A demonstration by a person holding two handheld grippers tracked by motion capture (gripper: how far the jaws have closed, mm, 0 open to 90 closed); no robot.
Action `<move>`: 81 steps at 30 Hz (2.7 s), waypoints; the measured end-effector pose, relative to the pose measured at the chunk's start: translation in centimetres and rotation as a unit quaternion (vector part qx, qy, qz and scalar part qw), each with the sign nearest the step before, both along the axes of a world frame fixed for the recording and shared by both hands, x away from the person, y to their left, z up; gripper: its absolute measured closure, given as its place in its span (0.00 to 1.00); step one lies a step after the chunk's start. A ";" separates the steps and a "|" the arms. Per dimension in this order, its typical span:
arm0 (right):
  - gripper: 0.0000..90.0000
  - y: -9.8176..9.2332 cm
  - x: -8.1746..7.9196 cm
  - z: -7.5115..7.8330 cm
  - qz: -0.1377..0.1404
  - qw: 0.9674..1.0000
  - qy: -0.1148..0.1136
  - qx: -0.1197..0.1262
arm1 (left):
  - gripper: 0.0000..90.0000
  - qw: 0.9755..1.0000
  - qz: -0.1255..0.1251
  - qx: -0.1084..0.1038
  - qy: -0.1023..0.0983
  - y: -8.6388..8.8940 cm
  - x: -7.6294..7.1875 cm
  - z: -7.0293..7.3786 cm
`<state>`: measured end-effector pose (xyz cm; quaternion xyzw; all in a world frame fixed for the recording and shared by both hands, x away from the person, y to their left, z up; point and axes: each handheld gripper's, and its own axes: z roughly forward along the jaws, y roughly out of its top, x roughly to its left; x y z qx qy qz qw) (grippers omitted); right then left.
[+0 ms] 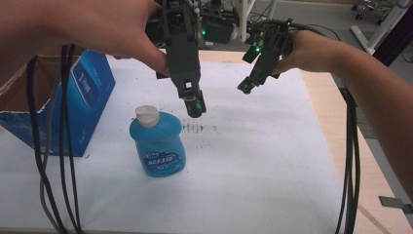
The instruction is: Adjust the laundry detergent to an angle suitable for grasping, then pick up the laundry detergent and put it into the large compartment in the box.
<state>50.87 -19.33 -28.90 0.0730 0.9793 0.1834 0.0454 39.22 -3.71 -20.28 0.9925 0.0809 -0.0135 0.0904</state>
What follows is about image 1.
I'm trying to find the grey metal bracket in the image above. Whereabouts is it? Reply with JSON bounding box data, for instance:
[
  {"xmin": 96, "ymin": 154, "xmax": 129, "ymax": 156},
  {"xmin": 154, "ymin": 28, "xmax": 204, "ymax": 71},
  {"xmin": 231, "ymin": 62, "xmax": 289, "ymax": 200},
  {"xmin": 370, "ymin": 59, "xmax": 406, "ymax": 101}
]
[{"xmin": 378, "ymin": 195, "xmax": 413, "ymax": 215}]

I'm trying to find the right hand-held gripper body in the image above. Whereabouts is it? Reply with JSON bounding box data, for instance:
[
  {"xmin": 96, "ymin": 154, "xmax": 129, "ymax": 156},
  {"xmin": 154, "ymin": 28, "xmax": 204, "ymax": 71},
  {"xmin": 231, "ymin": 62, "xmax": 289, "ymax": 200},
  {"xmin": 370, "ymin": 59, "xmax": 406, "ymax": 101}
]
[{"xmin": 243, "ymin": 19, "xmax": 294, "ymax": 88}]

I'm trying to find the white desk leg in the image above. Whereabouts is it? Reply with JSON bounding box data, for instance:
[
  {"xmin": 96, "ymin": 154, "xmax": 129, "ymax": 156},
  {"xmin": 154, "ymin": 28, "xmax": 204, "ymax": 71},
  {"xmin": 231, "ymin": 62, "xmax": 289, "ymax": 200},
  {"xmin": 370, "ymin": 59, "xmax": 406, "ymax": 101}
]
[{"xmin": 350, "ymin": 0, "xmax": 413, "ymax": 56}]

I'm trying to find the office chair base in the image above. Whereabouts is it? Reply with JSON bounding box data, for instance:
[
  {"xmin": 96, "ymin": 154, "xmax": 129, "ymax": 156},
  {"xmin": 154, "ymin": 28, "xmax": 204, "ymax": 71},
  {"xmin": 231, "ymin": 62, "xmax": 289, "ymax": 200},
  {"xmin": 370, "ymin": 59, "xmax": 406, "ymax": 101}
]
[{"xmin": 352, "ymin": 0, "xmax": 393, "ymax": 25}]

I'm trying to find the thick black cable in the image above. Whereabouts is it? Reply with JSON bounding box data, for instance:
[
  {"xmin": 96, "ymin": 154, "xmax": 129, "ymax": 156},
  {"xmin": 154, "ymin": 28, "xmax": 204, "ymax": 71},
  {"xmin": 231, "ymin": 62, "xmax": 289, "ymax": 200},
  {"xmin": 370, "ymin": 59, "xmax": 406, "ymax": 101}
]
[{"xmin": 25, "ymin": 55, "xmax": 68, "ymax": 234}]

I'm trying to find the white table sheet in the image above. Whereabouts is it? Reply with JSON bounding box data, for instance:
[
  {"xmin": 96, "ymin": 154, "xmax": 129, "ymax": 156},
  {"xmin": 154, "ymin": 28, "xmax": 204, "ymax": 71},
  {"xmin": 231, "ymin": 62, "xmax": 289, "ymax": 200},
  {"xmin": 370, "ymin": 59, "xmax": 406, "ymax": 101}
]
[{"xmin": 0, "ymin": 58, "xmax": 358, "ymax": 234}]

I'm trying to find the person's right hand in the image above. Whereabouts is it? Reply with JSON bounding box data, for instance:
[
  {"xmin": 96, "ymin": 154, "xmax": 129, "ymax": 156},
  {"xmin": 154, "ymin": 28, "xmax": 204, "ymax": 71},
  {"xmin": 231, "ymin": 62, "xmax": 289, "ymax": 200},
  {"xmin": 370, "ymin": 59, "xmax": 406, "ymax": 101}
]
[{"xmin": 272, "ymin": 29, "xmax": 343, "ymax": 76}]

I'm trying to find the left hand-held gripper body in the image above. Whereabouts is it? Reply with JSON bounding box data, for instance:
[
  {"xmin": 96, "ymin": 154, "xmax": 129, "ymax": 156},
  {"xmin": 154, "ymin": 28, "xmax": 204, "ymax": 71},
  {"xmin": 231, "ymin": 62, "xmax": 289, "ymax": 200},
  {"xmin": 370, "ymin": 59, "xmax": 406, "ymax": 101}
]
[{"xmin": 145, "ymin": 0, "xmax": 203, "ymax": 99}]

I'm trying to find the blue bottle with white cap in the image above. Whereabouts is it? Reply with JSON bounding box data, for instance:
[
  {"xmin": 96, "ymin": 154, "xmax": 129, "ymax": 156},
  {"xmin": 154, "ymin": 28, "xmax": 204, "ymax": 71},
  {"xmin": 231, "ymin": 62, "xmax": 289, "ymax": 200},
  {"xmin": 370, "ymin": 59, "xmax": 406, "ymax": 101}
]
[{"xmin": 129, "ymin": 104, "xmax": 187, "ymax": 178}]

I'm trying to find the blue cardboard box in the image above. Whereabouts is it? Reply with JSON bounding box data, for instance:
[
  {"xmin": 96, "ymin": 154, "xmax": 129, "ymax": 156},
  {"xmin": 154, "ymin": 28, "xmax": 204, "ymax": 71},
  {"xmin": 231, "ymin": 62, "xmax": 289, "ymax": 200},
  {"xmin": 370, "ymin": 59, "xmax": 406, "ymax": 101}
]
[{"xmin": 0, "ymin": 48, "xmax": 117, "ymax": 158}]

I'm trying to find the person's left hand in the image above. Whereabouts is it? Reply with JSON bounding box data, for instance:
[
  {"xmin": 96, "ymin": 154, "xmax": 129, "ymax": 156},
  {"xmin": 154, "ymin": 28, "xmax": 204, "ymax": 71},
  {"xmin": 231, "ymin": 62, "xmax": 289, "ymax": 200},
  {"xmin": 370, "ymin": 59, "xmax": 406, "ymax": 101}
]
[{"xmin": 82, "ymin": 0, "xmax": 171, "ymax": 78}]

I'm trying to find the white metal stand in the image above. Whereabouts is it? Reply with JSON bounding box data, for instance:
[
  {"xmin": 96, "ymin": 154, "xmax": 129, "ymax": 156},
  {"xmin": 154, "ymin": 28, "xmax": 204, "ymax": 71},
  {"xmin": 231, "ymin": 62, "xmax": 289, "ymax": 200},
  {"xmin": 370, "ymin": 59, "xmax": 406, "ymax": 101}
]
[{"xmin": 238, "ymin": 0, "xmax": 279, "ymax": 43}]

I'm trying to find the thin black cable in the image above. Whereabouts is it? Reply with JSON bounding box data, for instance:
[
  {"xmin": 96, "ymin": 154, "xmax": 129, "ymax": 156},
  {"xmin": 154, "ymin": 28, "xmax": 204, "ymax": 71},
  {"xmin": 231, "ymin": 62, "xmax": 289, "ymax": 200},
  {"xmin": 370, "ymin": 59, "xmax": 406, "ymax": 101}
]
[
  {"xmin": 58, "ymin": 44, "xmax": 79, "ymax": 234},
  {"xmin": 65, "ymin": 43, "xmax": 84, "ymax": 234}
]

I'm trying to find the black device with green light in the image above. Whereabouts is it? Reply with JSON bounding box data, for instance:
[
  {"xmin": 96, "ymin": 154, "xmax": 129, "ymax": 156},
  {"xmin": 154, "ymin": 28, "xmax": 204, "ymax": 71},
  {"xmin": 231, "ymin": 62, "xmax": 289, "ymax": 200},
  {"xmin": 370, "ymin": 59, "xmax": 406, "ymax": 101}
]
[{"xmin": 200, "ymin": 5, "xmax": 242, "ymax": 45}]

